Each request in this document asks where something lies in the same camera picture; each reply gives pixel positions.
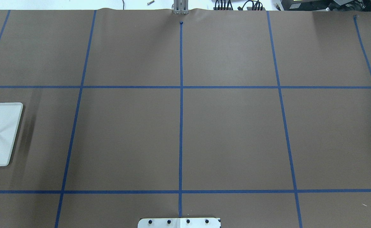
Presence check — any aluminium frame post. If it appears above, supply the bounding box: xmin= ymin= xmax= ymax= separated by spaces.
xmin=172 ymin=0 xmax=189 ymax=15

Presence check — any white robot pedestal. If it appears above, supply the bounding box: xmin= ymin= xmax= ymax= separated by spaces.
xmin=137 ymin=217 xmax=221 ymax=228

